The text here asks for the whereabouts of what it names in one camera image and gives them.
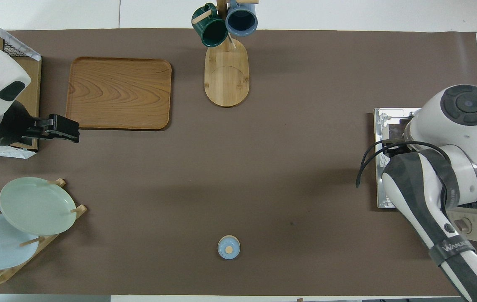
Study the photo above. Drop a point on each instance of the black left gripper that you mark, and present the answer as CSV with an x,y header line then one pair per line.
x,y
12,126

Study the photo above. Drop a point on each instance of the glass oven door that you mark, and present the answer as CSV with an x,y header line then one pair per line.
x,y
379,197

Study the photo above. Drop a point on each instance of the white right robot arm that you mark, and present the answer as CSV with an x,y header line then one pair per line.
x,y
465,134

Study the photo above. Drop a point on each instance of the silver oven knob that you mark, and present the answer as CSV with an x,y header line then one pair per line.
x,y
464,225

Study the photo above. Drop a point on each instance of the marbled white shelf panel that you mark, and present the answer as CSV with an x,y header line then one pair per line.
x,y
3,152

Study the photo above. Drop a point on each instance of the brown wooden tray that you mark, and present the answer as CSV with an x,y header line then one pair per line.
x,y
117,94

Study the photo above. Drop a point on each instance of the pale green plate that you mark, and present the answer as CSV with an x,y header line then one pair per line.
x,y
37,205

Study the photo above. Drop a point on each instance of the wooden plate rack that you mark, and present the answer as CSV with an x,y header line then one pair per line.
x,y
80,209

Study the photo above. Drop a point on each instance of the white folded cloth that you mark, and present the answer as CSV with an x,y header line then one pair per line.
x,y
20,48

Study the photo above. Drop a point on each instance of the bamboo mug rack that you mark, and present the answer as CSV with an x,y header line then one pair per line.
x,y
226,79

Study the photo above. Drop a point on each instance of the dark green mug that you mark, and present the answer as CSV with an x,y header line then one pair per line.
x,y
215,33

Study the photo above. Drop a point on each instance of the small blue dome bell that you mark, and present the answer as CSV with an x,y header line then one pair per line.
x,y
228,247

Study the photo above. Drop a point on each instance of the brown table mat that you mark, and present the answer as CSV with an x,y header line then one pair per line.
x,y
263,167

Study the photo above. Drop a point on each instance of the blue mug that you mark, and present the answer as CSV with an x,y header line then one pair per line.
x,y
241,21

